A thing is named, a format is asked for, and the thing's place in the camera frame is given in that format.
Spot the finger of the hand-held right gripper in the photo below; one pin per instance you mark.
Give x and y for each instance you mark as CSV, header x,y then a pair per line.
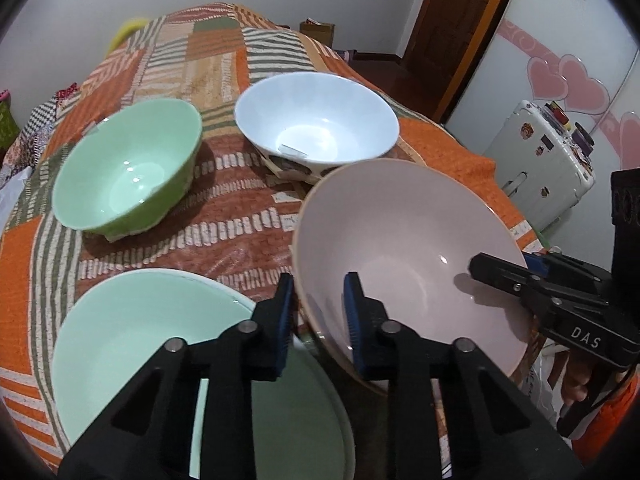
x,y
500,272
537,261

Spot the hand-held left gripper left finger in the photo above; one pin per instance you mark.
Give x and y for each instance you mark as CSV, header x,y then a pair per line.
x,y
285,330

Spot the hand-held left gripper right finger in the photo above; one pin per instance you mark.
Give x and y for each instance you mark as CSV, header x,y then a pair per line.
x,y
352,330

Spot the pink bowl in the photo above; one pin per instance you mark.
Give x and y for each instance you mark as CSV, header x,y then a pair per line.
x,y
400,240

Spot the light green plate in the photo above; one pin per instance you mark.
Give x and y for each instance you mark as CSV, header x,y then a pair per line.
x,y
125,340

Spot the white bowl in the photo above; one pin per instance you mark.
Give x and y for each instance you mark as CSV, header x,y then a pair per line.
x,y
310,115

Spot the green bowl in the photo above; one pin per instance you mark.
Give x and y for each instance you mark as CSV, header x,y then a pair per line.
x,y
125,175

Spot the person's right hand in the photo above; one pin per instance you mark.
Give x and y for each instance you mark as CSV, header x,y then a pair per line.
x,y
577,382

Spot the white suitcase with stickers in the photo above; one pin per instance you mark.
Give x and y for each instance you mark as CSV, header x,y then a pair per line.
x,y
540,175

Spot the brown wooden door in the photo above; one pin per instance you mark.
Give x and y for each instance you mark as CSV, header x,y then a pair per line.
x,y
460,20

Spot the white wardrobe door pink hearts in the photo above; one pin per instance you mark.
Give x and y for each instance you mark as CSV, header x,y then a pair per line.
x,y
525,0

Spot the grey clothes pile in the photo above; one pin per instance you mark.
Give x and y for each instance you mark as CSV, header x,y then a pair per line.
x,y
345,55

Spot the striped patchwork blanket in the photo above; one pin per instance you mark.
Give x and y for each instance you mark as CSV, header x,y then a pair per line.
x,y
215,70

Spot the brown cardboard box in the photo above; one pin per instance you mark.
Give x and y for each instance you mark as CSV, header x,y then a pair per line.
x,y
320,32

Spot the pale blue cloth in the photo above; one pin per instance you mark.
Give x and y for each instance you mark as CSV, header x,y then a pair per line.
x,y
12,190

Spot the checkered patchwork quilt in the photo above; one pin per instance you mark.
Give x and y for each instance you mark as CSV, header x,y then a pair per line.
x,y
35,120

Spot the yellow foam tube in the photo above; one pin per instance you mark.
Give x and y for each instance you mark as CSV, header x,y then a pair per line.
x,y
125,30

